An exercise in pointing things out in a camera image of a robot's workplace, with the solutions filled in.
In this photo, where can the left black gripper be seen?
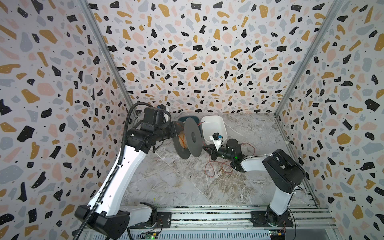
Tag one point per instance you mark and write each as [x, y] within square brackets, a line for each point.
[172, 125]

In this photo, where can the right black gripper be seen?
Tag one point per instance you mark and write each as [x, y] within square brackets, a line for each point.
[214, 150]

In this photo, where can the grey cable spool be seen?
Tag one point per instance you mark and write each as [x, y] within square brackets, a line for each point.
[188, 141]

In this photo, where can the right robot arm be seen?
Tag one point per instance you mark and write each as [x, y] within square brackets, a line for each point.
[285, 172]

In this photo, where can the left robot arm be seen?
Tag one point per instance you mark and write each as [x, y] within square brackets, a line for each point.
[102, 213]

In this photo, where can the white plastic bin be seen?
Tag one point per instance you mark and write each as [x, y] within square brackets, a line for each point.
[211, 125]

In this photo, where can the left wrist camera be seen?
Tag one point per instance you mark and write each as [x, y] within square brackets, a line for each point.
[163, 107]

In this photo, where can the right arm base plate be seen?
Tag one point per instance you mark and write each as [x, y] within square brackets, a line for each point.
[264, 219]

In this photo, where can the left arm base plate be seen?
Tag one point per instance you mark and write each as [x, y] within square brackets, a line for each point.
[160, 220]

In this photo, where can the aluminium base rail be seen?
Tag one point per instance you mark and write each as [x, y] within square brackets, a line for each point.
[233, 223]

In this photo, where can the left frame post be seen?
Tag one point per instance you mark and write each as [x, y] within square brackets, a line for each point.
[89, 17]

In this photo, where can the frame post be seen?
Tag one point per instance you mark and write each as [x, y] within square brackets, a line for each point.
[89, 17]
[331, 14]

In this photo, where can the right frame post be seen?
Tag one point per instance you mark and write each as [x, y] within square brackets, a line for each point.
[331, 14]

